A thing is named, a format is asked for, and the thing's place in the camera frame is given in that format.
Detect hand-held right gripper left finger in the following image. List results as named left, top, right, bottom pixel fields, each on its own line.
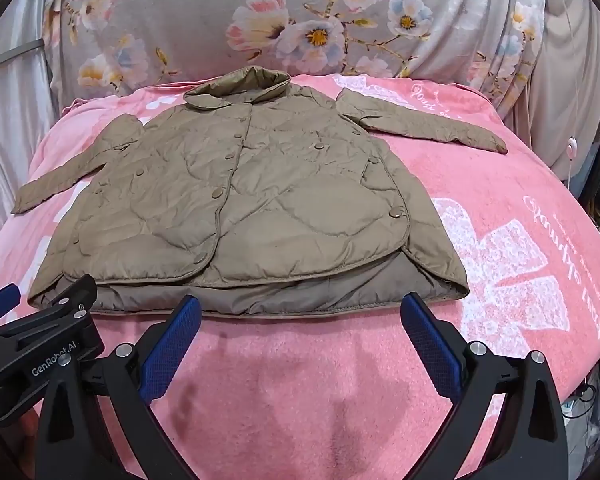
left=34, top=294, right=203, bottom=480

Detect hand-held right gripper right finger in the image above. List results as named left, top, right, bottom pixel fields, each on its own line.
left=400, top=291, right=568, bottom=480

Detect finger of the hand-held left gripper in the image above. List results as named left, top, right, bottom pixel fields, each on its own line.
left=42, top=274, right=101, bottom=322
left=0, top=282, right=22, bottom=333

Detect khaki quilted jacket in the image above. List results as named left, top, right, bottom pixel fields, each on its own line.
left=11, top=66, right=510, bottom=318

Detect pink printed blanket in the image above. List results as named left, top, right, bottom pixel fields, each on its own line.
left=0, top=72, right=600, bottom=480

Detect silver curtain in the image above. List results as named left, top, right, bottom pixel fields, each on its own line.
left=0, top=0, right=67, bottom=258

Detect grey metal bar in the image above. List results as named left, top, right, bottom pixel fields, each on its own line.
left=0, top=40, right=46, bottom=77

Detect beige curtain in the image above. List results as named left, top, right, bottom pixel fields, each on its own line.
left=510, top=0, right=600, bottom=186

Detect grey floral bed sheet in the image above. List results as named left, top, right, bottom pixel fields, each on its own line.
left=42, top=0, right=551, bottom=97

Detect tangled cables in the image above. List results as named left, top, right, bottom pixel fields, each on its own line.
left=562, top=357, right=600, bottom=428

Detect white cable with switch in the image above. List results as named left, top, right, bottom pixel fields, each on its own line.
left=550, top=0, right=579, bottom=192

